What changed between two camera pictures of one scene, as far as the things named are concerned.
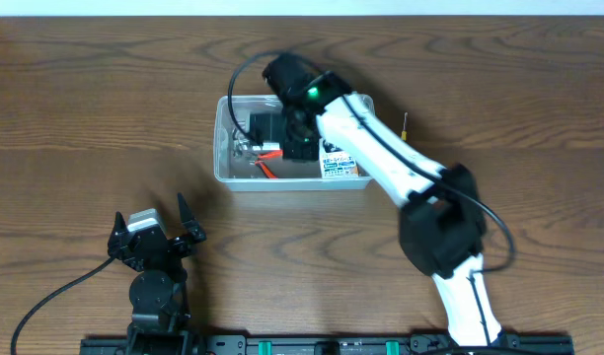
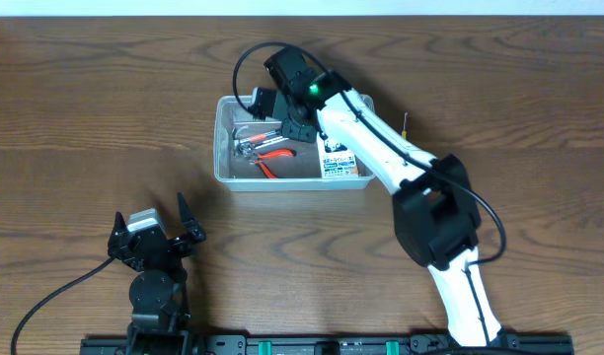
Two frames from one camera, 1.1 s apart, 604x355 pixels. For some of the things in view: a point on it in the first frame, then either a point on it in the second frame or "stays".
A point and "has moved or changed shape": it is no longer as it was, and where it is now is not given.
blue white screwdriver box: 337,164 stays
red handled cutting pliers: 267,155 stays
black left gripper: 154,247 stays
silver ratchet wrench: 238,143 has moved or changed shape
